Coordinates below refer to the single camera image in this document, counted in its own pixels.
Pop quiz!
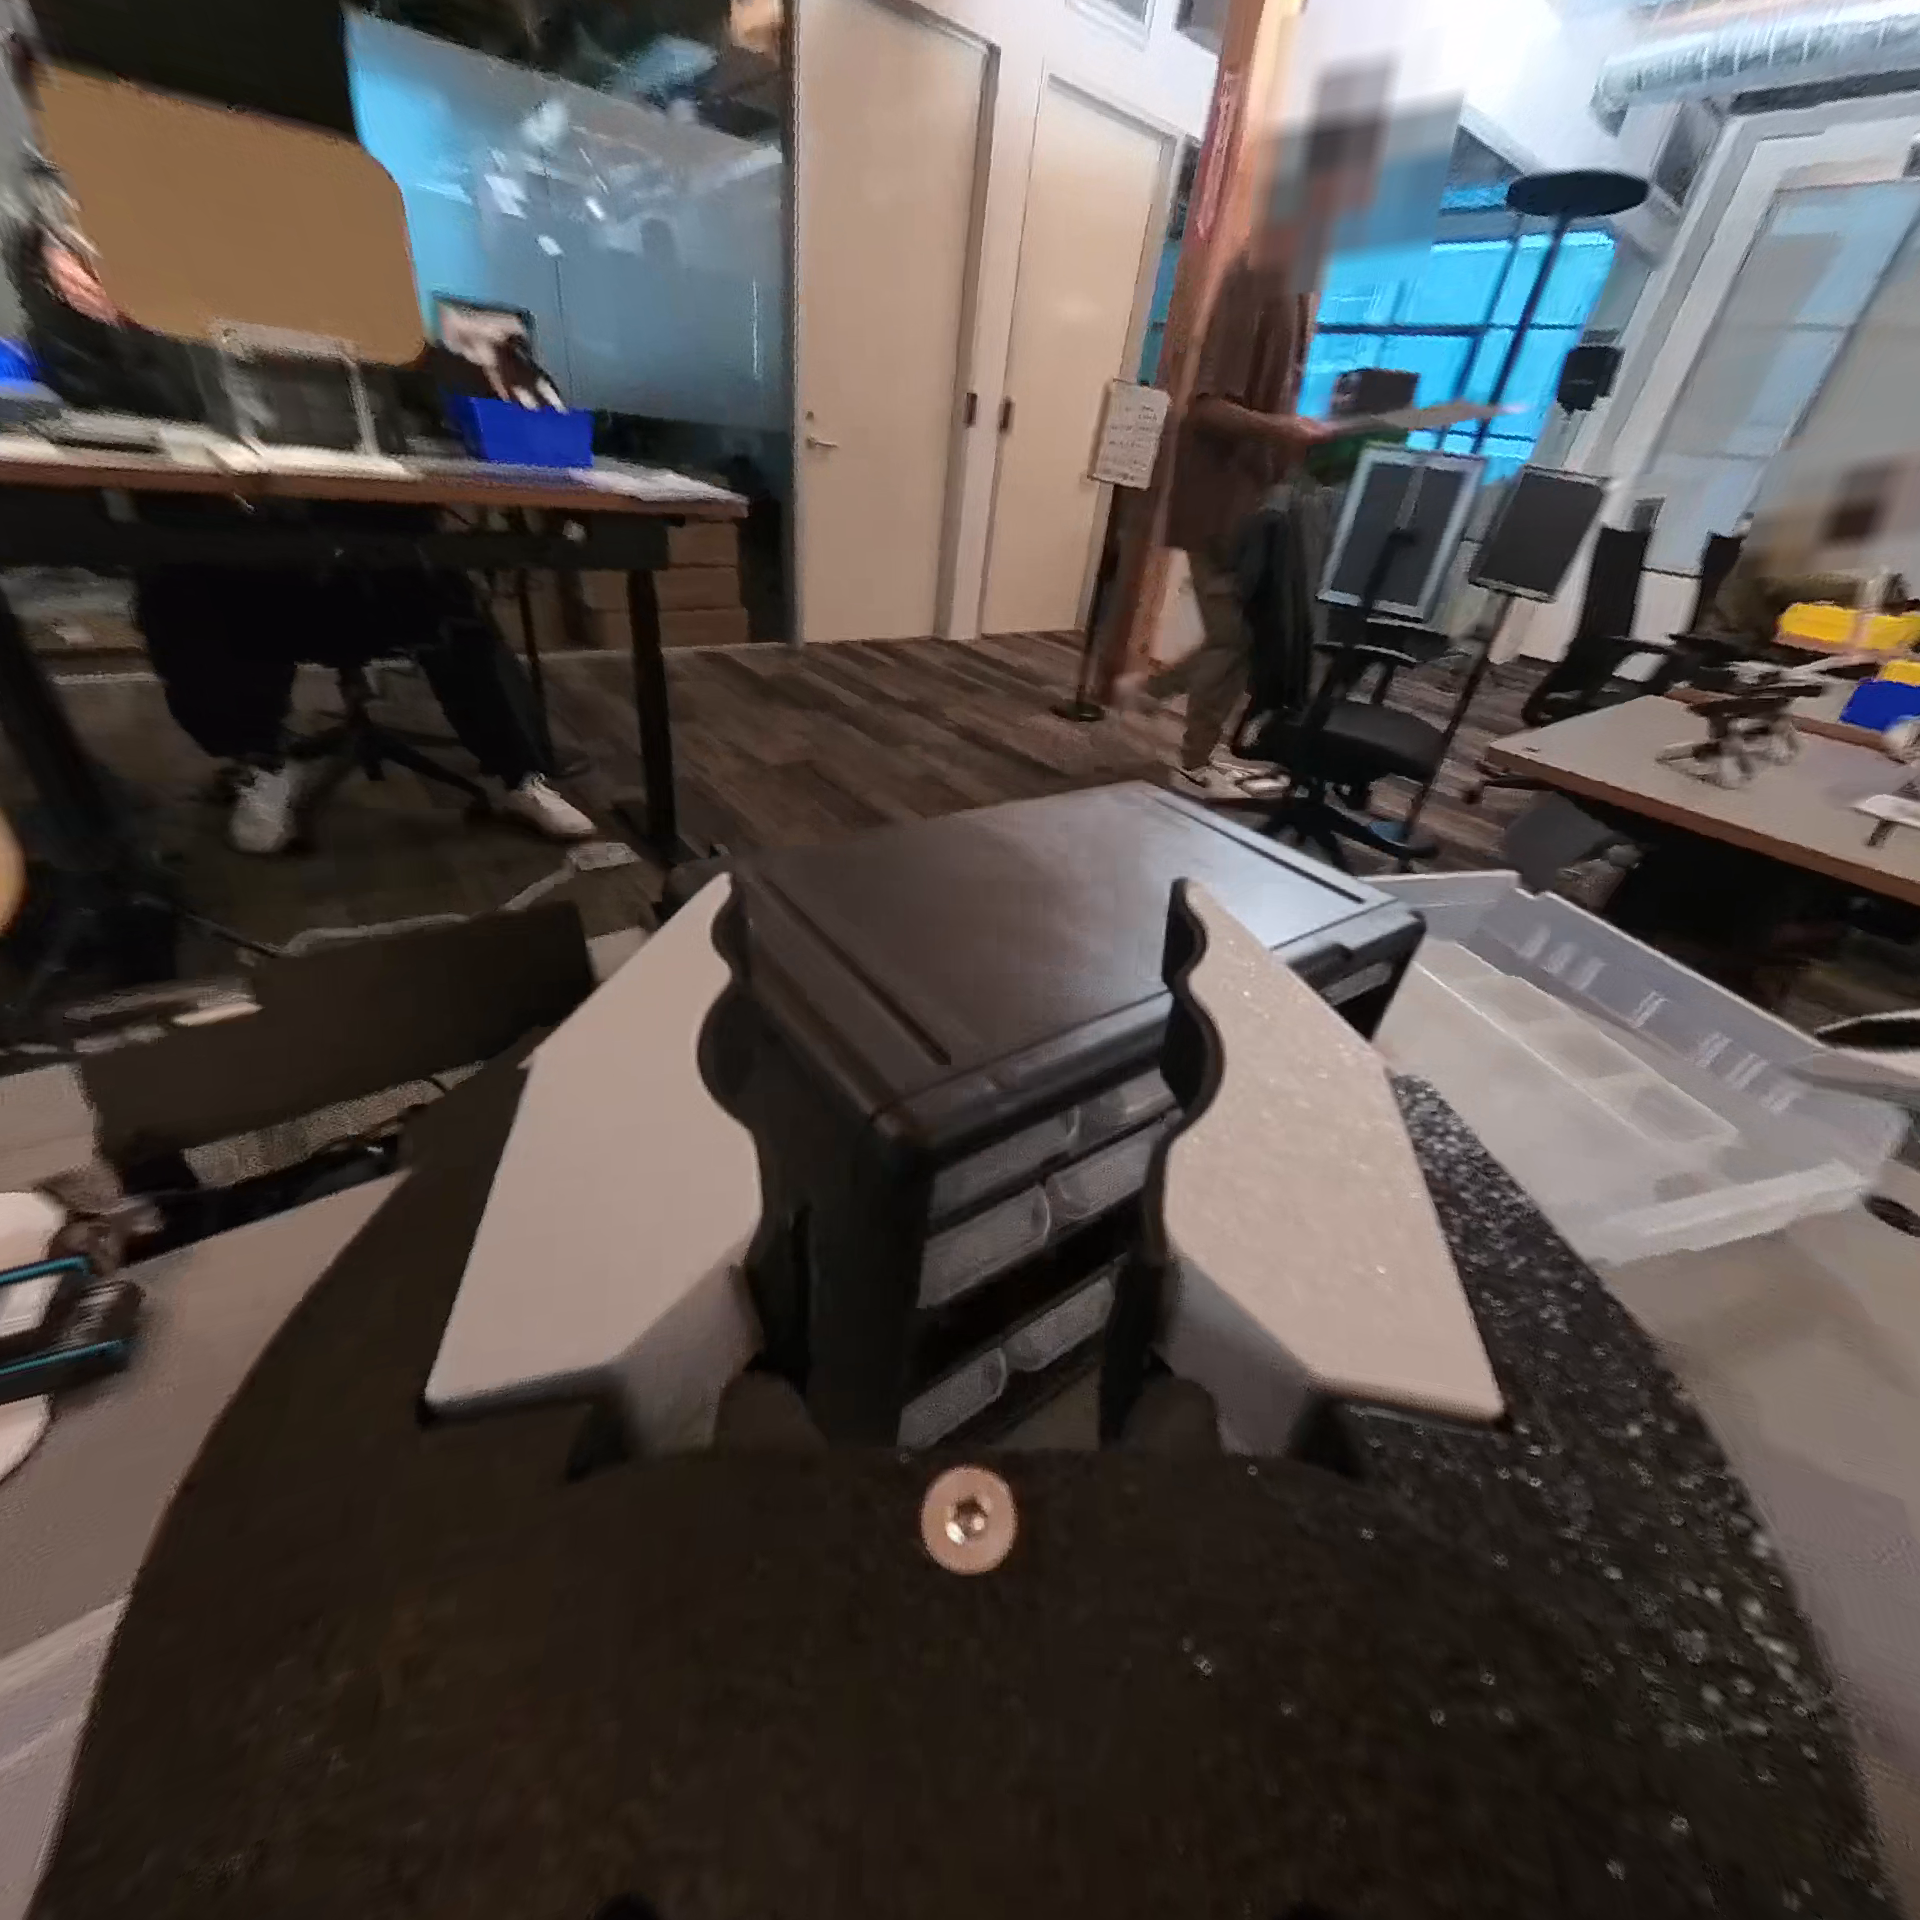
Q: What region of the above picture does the blue-edged black device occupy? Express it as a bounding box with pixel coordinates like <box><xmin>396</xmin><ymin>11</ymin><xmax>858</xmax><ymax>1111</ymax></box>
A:
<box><xmin>0</xmin><ymin>1255</ymin><xmax>145</xmax><ymax>1407</ymax></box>

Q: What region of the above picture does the wooden office desk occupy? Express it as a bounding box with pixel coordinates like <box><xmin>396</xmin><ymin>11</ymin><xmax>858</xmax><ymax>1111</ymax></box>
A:
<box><xmin>0</xmin><ymin>435</ymin><xmax>752</xmax><ymax>876</ymax></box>

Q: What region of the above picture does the white paper sign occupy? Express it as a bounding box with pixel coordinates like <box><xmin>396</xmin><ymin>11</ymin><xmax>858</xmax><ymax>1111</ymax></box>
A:
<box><xmin>1087</xmin><ymin>378</ymin><xmax>1172</xmax><ymax>491</ymax></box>

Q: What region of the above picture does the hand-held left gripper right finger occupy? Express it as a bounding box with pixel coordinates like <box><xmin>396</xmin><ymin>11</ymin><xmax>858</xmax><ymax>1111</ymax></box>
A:
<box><xmin>1130</xmin><ymin>878</ymin><xmax>1506</xmax><ymax>1453</ymax></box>

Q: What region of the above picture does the black office chair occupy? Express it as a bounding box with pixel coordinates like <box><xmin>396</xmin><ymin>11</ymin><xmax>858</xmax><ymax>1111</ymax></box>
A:
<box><xmin>1520</xmin><ymin>522</ymin><xmax>1682</xmax><ymax>732</ymax></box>
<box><xmin>1228</xmin><ymin>487</ymin><xmax>1445</xmax><ymax>876</ymax></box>

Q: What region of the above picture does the black floor lamp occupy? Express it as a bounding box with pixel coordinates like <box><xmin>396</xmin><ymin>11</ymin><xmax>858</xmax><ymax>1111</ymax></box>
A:
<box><xmin>1500</xmin><ymin>166</ymin><xmax>1653</xmax><ymax>459</ymax></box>

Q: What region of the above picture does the black drawer cabinet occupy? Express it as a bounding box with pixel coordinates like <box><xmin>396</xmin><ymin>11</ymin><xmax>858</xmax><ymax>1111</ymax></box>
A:
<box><xmin>727</xmin><ymin>780</ymin><xmax>1425</xmax><ymax>1450</ymax></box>

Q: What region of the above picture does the set of small cabinet drawers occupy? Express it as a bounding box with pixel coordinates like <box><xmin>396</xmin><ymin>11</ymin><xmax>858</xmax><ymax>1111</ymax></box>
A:
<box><xmin>901</xmin><ymin>960</ymin><xmax>1396</xmax><ymax>1450</ymax></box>

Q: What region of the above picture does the stack of cardboard boxes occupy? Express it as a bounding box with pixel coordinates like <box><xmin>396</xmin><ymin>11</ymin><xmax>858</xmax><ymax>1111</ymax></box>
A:
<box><xmin>492</xmin><ymin>514</ymin><xmax>752</xmax><ymax>655</ymax></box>

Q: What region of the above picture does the grey work table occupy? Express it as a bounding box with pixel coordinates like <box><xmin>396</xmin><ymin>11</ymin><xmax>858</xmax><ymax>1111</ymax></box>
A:
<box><xmin>1476</xmin><ymin>687</ymin><xmax>1920</xmax><ymax>910</ymax></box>

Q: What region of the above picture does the clear acrylic stand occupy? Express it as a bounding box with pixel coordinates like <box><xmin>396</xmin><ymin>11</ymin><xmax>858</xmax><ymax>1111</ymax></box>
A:
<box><xmin>215</xmin><ymin>319</ymin><xmax>372</xmax><ymax>452</ymax></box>

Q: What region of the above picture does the screen on stand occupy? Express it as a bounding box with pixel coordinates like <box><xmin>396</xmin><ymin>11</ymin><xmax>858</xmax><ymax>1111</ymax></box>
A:
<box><xmin>1317</xmin><ymin>444</ymin><xmax>1489</xmax><ymax>624</ymax></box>
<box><xmin>1466</xmin><ymin>463</ymin><xmax>1614</xmax><ymax>606</ymax></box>

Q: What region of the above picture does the beige door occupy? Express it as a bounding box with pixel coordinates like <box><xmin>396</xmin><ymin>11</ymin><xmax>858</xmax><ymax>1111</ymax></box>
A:
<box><xmin>794</xmin><ymin>0</ymin><xmax>1001</xmax><ymax>644</ymax></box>
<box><xmin>978</xmin><ymin>67</ymin><xmax>1185</xmax><ymax>639</ymax></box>

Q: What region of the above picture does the yellow plastic bin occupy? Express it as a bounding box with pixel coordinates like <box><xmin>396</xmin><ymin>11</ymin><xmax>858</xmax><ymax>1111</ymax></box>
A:
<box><xmin>1775</xmin><ymin>598</ymin><xmax>1920</xmax><ymax>666</ymax></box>

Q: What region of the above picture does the glass partition window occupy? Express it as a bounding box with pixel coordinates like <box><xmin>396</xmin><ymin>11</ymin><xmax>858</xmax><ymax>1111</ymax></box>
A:
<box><xmin>343</xmin><ymin>11</ymin><xmax>792</xmax><ymax>440</ymax></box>

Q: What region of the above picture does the ribbed clear plastic bin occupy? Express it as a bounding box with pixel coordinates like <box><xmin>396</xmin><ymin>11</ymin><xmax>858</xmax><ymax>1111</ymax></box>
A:
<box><xmin>1372</xmin><ymin>867</ymin><xmax>1920</xmax><ymax>1263</ymax></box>

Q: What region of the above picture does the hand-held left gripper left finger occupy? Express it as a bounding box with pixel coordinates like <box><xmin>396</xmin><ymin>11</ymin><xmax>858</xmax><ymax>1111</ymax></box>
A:
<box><xmin>422</xmin><ymin>874</ymin><xmax>769</xmax><ymax>1443</ymax></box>

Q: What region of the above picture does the silver ventilation duct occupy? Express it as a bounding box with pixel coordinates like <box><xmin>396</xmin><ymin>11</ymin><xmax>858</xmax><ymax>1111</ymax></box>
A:
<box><xmin>1585</xmin><ymin>0</ymin><xmax>1920</xmax><ymax>135</ymax></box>

